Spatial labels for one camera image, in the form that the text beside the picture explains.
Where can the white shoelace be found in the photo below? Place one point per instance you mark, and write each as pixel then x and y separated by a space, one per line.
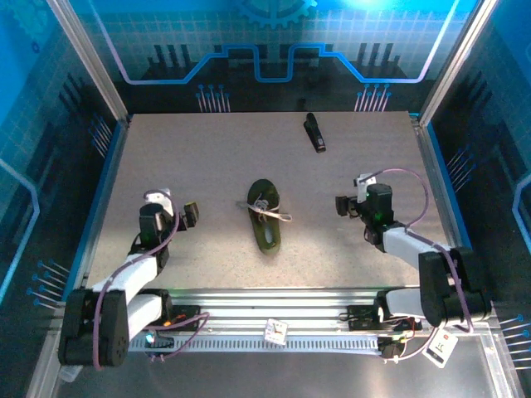
pixel 269 213

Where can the olive green shoe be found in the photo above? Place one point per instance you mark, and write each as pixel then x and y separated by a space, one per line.
pixel 265 236

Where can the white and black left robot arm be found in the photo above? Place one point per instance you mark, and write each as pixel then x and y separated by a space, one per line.
pixel 137 271

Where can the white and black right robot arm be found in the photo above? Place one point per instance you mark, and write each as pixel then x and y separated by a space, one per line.
pixel 406 244

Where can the blue table edge strip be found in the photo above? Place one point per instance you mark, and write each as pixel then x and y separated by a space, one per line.
pixel 454 199
pixel 99 195

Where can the black marker pen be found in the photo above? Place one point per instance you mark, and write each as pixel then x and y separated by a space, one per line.
pixel 314 132

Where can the black connector box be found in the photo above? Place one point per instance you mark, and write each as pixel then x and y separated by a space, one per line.
pixel 162 341
pixel 391 347

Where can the small white tag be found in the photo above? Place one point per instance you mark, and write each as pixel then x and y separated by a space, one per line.
pixel 276 331

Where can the white card with red mark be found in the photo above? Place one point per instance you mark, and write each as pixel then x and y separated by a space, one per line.
pixel 440 347

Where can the aluminium side rail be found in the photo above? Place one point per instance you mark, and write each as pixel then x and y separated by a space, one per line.
pixel 441 207

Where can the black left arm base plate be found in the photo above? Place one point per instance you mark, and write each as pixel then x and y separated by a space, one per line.
pixel 188 317

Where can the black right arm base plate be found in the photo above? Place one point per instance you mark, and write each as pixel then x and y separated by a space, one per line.
pixel 361 317

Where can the aluminium frame rail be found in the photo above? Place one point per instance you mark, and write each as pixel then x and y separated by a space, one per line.
pixel 257 307

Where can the aluminium frame post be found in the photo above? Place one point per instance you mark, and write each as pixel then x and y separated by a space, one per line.
pixel 456 62
pixel 89 62

